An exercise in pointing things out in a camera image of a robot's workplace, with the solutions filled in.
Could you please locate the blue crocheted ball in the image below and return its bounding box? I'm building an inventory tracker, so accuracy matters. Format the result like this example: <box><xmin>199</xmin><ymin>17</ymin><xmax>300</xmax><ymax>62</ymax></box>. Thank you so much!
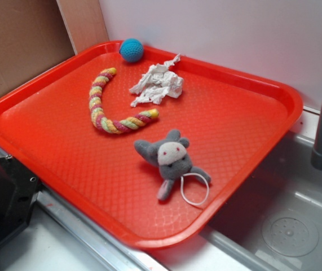
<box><xmin>119</xmin><ymin>38</ymin><xmax>144</xmax><ymax>63</ymax></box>

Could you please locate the gray toy sink basin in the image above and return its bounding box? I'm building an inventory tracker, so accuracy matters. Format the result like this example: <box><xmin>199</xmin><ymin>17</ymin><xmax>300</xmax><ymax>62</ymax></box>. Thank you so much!
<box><xmin>154</xmin><ymin>133</ymin><xmax>322</xmax><ymax>270</ymax></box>

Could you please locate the red plastic tray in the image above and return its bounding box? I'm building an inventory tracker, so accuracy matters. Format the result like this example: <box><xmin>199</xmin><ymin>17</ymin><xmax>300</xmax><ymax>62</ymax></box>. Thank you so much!
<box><xmin>0</xmin><ymin>41</ymin><xmax>303</xmax><ymax>250</ymax></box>

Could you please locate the multicolour twisted rope toy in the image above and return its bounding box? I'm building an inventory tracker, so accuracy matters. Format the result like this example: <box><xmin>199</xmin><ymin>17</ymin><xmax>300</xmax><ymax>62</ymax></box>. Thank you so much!
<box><xmin>89</xmin><ymin>68</ymin><xmax>159</xmax><ymax>134</ymax></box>

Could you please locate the crumpled white paper tissue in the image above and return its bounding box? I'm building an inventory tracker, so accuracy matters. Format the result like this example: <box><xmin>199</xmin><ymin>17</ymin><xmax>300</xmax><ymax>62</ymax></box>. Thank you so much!
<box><xmin>129</xmin><ymin>54</ymin><xmax>184</xmax><ymax>107</ymax></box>

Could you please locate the brown cardboard panel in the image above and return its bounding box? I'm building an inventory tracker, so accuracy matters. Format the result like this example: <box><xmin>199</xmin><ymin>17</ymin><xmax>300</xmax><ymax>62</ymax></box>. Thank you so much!
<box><xmin>0</xmin><ymin>1</ymin><xmax>108</xmax><ymax>97</ymax></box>

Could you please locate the gray plush animal toy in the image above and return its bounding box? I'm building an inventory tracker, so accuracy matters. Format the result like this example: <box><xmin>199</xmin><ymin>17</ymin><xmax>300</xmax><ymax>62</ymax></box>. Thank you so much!
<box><xmin>134</xmin><ymin>129</ymin><xmax>211</xmax><ymax>206</ymax></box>

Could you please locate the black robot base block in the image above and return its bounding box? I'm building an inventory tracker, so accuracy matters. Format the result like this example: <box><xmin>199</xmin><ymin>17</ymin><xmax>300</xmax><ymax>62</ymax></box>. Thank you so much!
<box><xmin>0</xmin><ymin>158</ymin><xmax>39</xmax><ymax>247</ymax></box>

